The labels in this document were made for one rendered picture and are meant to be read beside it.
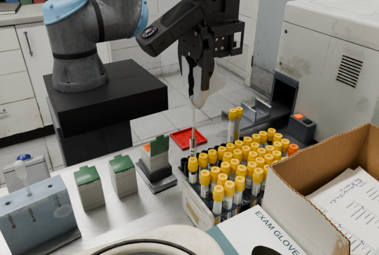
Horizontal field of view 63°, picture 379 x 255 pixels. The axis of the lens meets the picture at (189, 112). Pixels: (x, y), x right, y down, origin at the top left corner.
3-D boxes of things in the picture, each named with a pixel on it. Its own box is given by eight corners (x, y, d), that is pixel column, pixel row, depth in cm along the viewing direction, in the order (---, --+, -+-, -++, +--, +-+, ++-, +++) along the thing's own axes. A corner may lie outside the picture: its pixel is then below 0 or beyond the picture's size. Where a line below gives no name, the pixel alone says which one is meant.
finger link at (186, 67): (216, 100, 58) (220, 53, 53) (189, 108, 55) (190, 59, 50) (207, 92, 60) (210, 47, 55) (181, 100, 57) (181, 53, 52)
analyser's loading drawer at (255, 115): (281, 104, 86) (283, 87, 84) (298, 114, 81) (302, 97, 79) (220, 123, 78) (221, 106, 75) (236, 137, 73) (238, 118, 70)
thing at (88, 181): (99, 188, 61) (93, 162, 58) (106, 204, 58) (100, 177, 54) (78, 196, 60) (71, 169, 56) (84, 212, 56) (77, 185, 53)
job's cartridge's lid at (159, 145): (168, 131, 57) (169, 132, 57) (167, 149, 60) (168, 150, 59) (149, 137, 55) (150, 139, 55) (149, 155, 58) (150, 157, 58)
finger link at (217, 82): (229, 108, 54) (232, 58, 50) (201, 117, 52) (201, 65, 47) (219, 101, 57) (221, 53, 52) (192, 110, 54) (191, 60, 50)
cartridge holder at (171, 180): (157, 159, 69) (157, 146, 67) (177, 183, 62) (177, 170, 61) (135, 167, 67) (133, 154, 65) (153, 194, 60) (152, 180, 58)
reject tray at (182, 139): (193, 128, 79) (193, 126, 79) (207, 142, 74) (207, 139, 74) (170, 136, 77) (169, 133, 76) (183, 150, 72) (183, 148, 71)
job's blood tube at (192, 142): (194, 174, 64) (194, 135, 59) (197, 177, 63) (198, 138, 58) (188, 176, 64) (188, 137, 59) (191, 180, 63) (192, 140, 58)
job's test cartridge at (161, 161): (159, 161, 66) (157, 137, 63) (169, 174, 63) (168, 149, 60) (141, 167, 65) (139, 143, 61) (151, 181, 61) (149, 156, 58)
